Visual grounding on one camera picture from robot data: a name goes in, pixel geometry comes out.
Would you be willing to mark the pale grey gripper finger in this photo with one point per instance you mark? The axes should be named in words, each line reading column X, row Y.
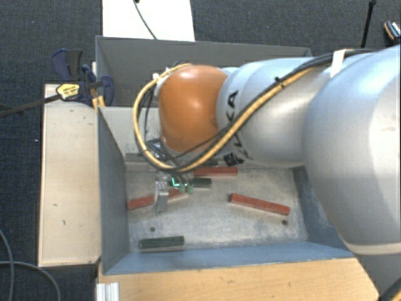
column 161, row 201

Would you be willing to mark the red-brown flat block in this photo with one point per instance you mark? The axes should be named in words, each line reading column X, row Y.
column 219, row 171
column 141, row 202
column 260, row 204

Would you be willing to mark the dark green flat block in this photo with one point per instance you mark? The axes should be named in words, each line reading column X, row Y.
column 202, row 182
column 161, row 242

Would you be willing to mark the grey metal bin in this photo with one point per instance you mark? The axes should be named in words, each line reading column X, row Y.
column 219, row 227

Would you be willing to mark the pale wood flat board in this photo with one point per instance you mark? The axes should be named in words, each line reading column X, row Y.
column 69, row 183

